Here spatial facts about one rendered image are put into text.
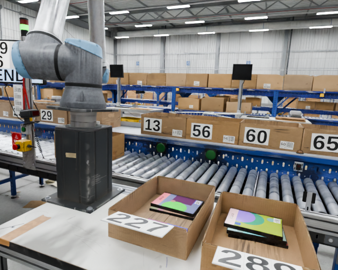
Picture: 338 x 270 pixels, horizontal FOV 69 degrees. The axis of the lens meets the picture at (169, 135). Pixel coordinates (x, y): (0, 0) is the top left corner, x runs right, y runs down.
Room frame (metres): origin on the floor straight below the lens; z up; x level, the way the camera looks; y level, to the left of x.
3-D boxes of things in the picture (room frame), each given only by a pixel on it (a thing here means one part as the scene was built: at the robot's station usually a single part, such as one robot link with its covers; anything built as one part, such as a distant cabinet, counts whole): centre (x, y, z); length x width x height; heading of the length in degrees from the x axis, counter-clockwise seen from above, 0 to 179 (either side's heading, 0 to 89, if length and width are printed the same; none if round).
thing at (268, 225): (0.82, -0.32, 0.79); 0.19 x 0.14 x 0.02; 67
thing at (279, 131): (1.76, -0.73, 0.96); 0.39 x 0.29 x 0.17; 68
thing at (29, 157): (1.66, 0.96, 1.11); 0.12 x 0.05 x 0.88; 68
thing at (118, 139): (1.74, 0.56, 0.83); 0.39 x 0.29 x 0.17; 70
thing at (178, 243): (0.88, -0.01, 0.80); 0.38 x 0.28 x 0.10; 158
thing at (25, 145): (1.59, 0.95, 0.84); 0.15 x 0.09 x 0.07; 68
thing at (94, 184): (1.07, 0.37, 0.91); 0.26 x 0.26 x 0.33; 69
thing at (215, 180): (1.44, -0.30, 0.72); 0.52 x 0.05 x 0.05; 158
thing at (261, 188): (1.34, -0.54, 0.72); 0.52 x 0.05 x 0.05; 158
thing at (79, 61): (1.07, 0.38, 1.35); 0.17 x 0.15 x 0.18; 93
